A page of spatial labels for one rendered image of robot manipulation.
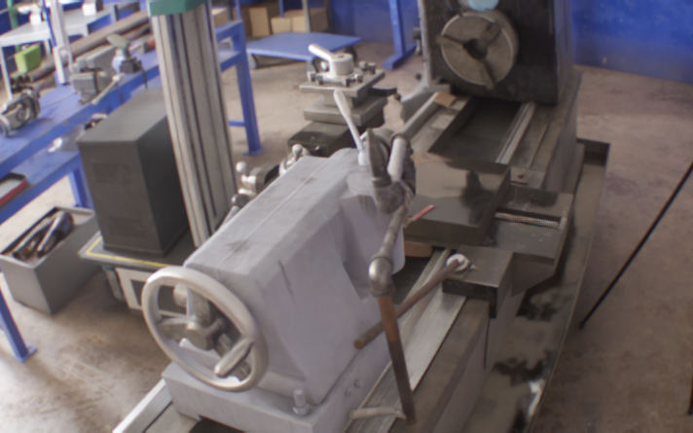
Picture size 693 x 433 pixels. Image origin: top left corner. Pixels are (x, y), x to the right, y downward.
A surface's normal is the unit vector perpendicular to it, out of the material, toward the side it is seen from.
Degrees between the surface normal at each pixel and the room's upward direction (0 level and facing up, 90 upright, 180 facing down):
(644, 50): 90
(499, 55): 90
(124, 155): 90
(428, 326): 0
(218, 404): 90
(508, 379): 0
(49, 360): 0
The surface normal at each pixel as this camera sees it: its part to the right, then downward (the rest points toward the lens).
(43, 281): 0.91, 0.12
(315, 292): 0.83, -0.07
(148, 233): -0.32, 0.51
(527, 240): -0.11, -0.86
